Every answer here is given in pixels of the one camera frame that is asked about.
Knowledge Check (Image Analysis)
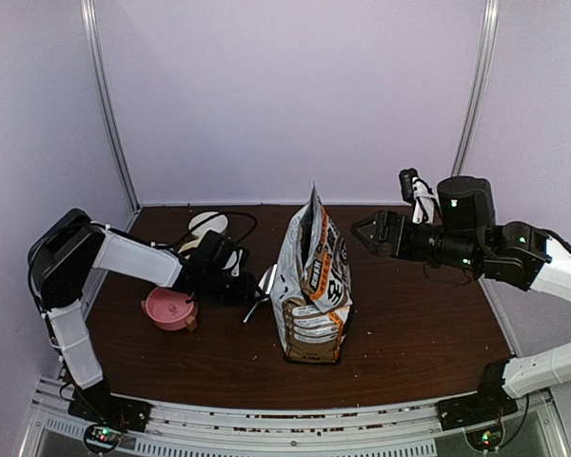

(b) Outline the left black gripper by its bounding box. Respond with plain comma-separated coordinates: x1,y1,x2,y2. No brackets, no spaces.
203,267,266,307

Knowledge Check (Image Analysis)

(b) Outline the metal scoop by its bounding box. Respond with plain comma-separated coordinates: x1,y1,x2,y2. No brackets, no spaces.
243,264,277,324

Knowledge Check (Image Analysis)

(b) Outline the pink pet bowl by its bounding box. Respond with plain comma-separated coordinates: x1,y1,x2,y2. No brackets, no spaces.
141,288,199,331

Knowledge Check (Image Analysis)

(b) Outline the dog food bag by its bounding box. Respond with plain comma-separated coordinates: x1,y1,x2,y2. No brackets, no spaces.
270,189,354,365

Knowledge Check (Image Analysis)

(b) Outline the cream pet bowl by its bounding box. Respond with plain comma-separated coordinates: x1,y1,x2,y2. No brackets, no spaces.
178,237,202,255

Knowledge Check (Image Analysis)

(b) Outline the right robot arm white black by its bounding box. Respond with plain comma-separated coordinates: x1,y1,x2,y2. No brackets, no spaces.
350,169,571,421

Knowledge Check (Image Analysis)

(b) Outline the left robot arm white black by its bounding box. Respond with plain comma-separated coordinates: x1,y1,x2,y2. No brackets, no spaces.
27,208,263,423

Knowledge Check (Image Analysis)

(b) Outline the white ceramic bowl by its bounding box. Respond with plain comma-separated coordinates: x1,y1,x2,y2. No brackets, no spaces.
188,211,228,238

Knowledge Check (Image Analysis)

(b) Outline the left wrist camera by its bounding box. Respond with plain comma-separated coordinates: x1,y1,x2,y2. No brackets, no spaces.
223,247,249,277

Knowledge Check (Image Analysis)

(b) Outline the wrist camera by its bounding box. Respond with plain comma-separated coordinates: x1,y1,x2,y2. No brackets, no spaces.
399,169,441,224
223,247,249,277

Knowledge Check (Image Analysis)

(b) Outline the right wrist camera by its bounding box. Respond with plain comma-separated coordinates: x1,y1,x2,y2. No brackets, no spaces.
399,169,441,224

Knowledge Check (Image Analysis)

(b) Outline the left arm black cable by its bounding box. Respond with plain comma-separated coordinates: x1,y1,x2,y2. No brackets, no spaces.
170,211,259,253

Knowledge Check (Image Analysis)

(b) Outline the front aluminium rail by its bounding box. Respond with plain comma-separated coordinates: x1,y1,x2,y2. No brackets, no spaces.
28,380,567,457

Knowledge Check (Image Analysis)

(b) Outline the right aluminium frame post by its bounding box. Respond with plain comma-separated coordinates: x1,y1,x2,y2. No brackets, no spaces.
449,0,500,178

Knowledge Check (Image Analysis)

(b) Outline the aluminium frame post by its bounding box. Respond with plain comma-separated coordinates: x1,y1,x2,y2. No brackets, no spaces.
80,0,141,213
449,0,500,178

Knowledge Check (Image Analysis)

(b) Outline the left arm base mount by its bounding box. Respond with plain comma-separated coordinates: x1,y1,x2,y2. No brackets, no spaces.
68,394,151,432

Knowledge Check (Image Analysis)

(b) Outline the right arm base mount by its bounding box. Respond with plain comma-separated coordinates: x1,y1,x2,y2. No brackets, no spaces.
436,392,518,430

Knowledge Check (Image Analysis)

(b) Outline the left aluminium frame post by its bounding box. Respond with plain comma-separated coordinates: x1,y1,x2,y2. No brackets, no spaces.
80,0,141,213

